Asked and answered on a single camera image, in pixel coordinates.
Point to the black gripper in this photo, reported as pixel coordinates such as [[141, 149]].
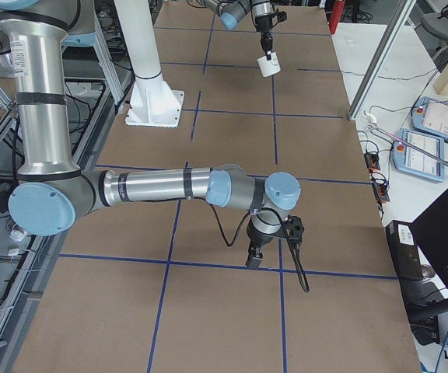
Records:
[[256, 238], [263, 24]]

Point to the white mug with smiley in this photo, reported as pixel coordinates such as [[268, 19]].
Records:
[[269, 68]]

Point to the red cylinder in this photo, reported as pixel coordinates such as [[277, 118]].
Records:
[[335, 16]]

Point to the brown paper table cover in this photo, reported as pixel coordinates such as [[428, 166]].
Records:
[[156, 281]]

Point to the orange terminal block strip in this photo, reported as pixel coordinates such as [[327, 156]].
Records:
[[378, 180]]

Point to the black box device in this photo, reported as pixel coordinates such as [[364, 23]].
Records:
[[403, 251]]

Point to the near teach pendant tablet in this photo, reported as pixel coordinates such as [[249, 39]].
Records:
[[411, 161]]

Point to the teach pendant tablet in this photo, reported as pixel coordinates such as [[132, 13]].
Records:
[[430, 116], [411, 161]]

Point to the far teach pendant tablet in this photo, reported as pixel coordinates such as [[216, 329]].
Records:
[[430, 116]]

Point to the black monitor on stand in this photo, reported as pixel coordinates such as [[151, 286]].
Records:
[[427, 308]]

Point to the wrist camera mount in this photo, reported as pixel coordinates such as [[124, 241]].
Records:
[[295, 229], [280, 16]]

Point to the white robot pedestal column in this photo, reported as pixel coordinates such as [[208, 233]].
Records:
[[153, 103]]

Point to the aluminium frame post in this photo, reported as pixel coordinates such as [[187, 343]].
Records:
[[397, 21]]

